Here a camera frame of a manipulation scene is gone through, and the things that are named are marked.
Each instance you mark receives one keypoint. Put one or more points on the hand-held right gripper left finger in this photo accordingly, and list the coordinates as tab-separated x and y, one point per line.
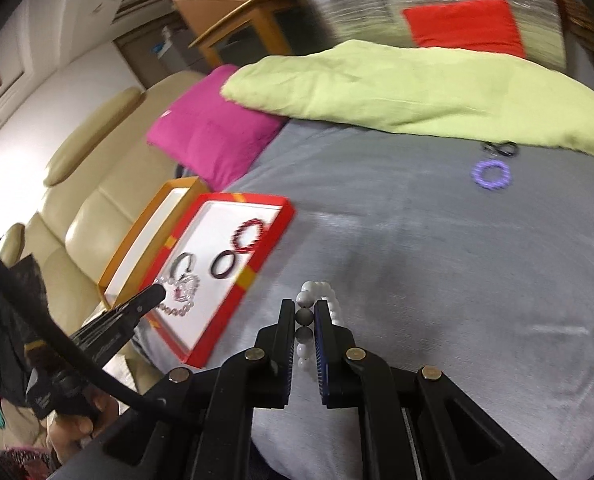
286	360

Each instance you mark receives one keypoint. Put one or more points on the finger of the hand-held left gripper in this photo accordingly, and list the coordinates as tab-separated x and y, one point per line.
144	302

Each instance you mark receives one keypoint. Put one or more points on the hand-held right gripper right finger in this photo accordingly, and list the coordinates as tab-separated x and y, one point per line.
324	360

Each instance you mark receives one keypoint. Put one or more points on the clear bangle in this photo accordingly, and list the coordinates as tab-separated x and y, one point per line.
177	265

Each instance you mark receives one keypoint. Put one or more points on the dark red bangle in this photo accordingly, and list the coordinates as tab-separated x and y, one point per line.
216	267

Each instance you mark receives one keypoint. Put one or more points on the red cardboard box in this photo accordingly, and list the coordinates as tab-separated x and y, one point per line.
272	240

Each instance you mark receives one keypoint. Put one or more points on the person's left hand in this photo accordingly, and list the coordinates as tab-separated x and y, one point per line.
77	427

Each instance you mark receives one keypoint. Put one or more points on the orange cardboard box lid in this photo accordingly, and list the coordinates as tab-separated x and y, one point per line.
147	220

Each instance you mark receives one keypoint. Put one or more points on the dark cloth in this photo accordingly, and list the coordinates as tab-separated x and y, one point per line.
2	340

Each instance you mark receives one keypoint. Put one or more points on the grey bed sheet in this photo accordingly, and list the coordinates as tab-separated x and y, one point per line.
402	260

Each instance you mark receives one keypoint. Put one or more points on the beige leather sofa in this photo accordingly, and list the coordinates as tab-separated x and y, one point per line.
102	170

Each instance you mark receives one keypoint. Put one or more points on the magenta pillow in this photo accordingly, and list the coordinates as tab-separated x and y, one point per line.
217	130

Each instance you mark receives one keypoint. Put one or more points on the light green quilt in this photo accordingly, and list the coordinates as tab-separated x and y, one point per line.
402	90

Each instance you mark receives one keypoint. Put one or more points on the wooden cabinet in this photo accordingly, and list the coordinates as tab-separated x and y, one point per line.
262	25

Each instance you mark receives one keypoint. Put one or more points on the red cloth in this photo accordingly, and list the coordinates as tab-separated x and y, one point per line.
464	25

